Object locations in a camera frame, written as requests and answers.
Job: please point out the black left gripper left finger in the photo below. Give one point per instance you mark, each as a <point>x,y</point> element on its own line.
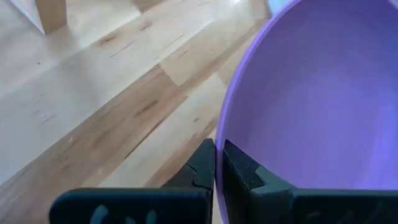
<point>140,205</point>

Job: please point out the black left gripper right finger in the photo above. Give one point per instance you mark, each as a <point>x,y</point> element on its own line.
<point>311,208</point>

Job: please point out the purple plate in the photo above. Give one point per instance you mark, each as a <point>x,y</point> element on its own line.
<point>311,93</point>

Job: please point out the wooden slatted shelf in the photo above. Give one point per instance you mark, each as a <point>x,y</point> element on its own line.
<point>51,15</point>

